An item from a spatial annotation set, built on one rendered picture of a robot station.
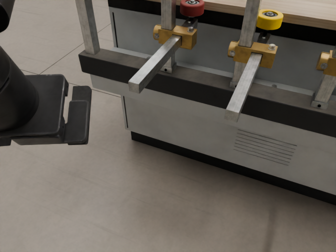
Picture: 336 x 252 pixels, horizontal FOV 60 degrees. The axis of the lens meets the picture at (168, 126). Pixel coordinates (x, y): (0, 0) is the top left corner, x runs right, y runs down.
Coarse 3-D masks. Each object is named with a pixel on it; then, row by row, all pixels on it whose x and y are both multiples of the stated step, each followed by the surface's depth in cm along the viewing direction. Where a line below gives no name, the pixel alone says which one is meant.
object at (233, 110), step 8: (264, 40) 90; (256, 56) 83; (248, 64) 80; (256, 64) 80; (248, 72) 77; (240, 80) 74; (248, 80) 74; (240, 88) 71; (248, 88) 72; (232, 96) 69; (240, 96) 69; (232, 104) 67; (240, 104) 67; (232, 112) 65; (240, 112) 69; (232, 120) 67
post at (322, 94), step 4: (324, 76) 81; (328, 76) 81; (332, 76) 80; (320, 80) 86; (324, 80) 82; (328, 80) 81; (332, 80) 81; (320, 84) 84; (324, 84) 83; (328, 84) 82; (332, 84) 82; (320, 88) 84; (324, 88) 83; (328, 88) 83; (332, 88) 82; (316, 92) 87; (320, 92) 85; (324, 92) 84; (328, 92) 84; (316, 96) 86; (320, 96) 85; (324, 96) 85; (328, 96) 84; (316, 100) 87; (320, 100) 86; (324, 100) 86
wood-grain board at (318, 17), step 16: (160, 0) 104; (176, 0) 102; (208, 0) 98; (224, 0) 98; (240, 0) 98; (272, 0) 98; (288, 0) 98; (304, 0) 98; (320, 0) 98; (288, 16) 90; (304, 16) 89; (320, 16) 88
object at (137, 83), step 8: (184, 24) 97; (192, 24) 97; (168, 40) 88; (176, 40) 88; (160, 48) 85; (168, 48) 85; (176, 48) 90; (152, 56) 81; (160, 56) 81; (168, 56) 85; (144, 64) 78; (152, 64) 78; (160, 64) 81; (136, 72) 75; (144, 72) 75; (152, 72) 77; (136, 80) 72; (144, 80) 74; (136, 88) 73
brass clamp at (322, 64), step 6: (324, 54) 78; (330, 54) 78; (318, 60) 81; (324, 60) 78; (330, 60) 77; (318, 66) 80; (324, 66) 78; (330, 66) 78; (324, 72) 80; (330, 72) 79
